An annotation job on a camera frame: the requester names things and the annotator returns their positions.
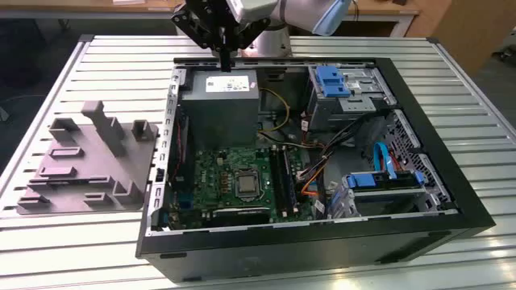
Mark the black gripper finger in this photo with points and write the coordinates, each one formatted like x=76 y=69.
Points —
x=191 y=27
x=252 y=34

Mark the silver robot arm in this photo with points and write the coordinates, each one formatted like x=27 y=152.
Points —
x=273 y=42

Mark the black RAM slot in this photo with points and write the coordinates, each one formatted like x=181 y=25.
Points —
x=275 y=181

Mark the wooden desk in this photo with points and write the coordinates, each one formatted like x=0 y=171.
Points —
x=100 y=7

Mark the blue disk carrier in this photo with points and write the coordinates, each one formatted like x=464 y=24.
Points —
x=331 y=87

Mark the grey power supply unit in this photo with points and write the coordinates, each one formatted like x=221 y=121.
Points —
x=217 y=117

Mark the metal drive cage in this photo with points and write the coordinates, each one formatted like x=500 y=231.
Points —
x=355 y=105

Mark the CPU socket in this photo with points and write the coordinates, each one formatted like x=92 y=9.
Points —
x=249 y=172

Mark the silver CPU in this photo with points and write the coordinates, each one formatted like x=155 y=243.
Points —
x=248 y=185

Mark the wooden cabinet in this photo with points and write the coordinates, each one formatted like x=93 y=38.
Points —
x=463 y=30

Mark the grey parts rack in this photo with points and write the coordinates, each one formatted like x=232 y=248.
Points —
x=92 y=169

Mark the green motherboard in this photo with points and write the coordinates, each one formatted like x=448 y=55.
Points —
x=213 y=193

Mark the hard disk in blue carrier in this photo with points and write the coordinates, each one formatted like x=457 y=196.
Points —
x=364 y=180

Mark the black graphics card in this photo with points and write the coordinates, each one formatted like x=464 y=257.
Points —
x=241 y=215

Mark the metal disk bay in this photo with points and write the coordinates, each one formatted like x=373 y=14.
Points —
x=433 y=199

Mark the black PC case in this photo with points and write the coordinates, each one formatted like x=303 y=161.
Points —
x=281 y=250

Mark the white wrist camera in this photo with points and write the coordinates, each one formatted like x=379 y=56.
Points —
x=249 y=9

